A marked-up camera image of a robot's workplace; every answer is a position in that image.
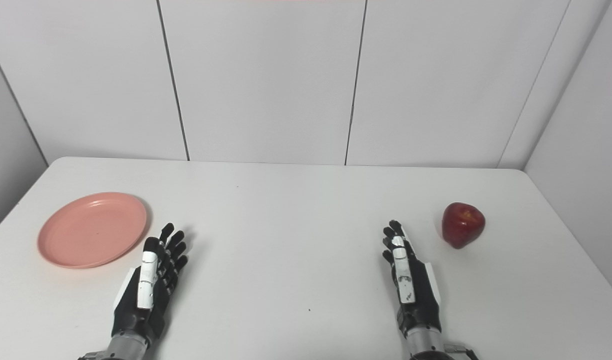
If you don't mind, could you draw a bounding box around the pink round plate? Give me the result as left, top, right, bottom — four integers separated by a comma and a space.
37, 192, 148, 270

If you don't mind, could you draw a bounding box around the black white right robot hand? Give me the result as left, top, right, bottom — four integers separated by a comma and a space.
382, 219, 443, 335

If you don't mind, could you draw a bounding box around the red apple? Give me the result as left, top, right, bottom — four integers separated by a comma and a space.
441, 202, 486, 250

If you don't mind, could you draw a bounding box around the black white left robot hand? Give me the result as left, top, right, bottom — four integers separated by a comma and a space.
111, 222, 189, 345

